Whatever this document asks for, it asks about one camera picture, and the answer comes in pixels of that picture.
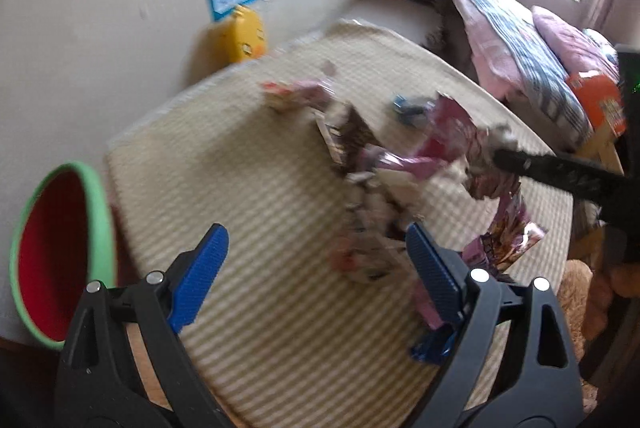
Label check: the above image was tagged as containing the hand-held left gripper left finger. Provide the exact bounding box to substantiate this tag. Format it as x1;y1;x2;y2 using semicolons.
55;223;230;428

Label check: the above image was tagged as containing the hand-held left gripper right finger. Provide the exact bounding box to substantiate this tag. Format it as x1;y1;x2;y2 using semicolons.
400;223;584;428

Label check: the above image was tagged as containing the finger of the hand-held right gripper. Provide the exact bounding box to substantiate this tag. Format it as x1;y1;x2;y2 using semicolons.
492;148;632;211

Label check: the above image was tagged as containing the printed paper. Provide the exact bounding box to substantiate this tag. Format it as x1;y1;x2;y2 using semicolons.
470;123;522;203

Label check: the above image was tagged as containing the pink printed snack bag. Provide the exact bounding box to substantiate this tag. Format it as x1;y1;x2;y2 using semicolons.
410;92;544;279

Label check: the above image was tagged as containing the red bucket with green rim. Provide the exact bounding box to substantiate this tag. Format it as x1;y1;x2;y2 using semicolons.
9;162;117;350

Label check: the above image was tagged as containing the blue white candy wrapper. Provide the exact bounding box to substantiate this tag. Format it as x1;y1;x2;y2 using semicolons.
392;95;427;121

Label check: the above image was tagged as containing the dark brown snack wrapper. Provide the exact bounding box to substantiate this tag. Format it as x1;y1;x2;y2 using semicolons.
315;102;377;175

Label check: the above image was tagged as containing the blue white cartoon wrapper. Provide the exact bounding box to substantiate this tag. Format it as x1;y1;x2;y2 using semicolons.
410;328;454;365

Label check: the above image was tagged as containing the orange cardboard box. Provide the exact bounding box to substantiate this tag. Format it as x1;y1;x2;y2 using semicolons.
565;70;629;137

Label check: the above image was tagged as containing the brown plush toy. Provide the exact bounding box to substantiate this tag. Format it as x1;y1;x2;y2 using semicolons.
555;258;640;344

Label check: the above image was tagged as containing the purple wrapper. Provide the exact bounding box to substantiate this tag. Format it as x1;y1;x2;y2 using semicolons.
360;148;451;179

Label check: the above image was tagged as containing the bed with plaid quilt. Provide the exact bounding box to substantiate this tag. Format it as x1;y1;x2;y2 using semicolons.
445;0;626;149

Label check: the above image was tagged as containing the pink blanket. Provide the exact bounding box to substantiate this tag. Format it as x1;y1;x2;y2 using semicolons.
532;5;621;79

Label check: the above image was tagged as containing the pair of shoes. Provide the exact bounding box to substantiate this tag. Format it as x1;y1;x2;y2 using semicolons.
425;18;452;54

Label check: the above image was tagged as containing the pink orange candy wrapper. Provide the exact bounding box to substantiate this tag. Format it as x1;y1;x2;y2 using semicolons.
260;78;332;113

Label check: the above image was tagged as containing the yellow duck toy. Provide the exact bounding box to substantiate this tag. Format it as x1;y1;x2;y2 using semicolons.
215;5;271;69

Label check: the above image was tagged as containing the wooden chair frame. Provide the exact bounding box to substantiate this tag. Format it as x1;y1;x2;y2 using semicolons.
570;128;626;259

